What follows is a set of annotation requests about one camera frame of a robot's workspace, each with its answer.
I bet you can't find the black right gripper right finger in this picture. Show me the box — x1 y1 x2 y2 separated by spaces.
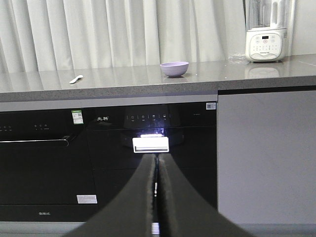
158 153 252 237

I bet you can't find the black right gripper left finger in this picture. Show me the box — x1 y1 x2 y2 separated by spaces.
65 154 156 237

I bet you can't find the purple plastic bowl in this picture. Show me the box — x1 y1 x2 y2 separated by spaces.
160 61 189 78

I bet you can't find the mint green plastic spoon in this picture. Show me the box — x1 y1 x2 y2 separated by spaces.
69 75 83 84

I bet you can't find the black drawer disinfection cabinet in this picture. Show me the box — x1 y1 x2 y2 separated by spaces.
85 101 218 223

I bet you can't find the black built-in dishwasher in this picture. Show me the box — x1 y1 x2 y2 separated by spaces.
0 109 98 222

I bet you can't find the grey cabinet door right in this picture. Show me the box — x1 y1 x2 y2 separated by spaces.
218 91 316 224

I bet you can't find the clear plastic wrap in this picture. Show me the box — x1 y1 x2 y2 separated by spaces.
228 53 249 64

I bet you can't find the white pleated curtain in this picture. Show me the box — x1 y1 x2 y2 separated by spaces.
0 0 245 73

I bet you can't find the white blender appliance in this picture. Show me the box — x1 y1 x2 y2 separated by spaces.
244 0 296 62

